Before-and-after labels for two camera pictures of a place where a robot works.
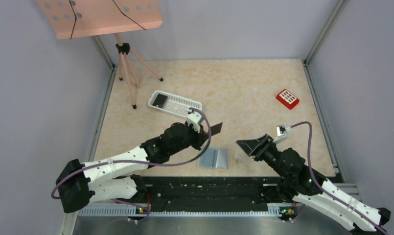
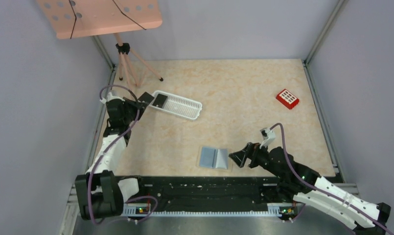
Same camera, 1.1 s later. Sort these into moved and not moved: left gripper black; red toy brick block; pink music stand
Moved: left gripper black
Not moved: pink music stand; red toy brick block
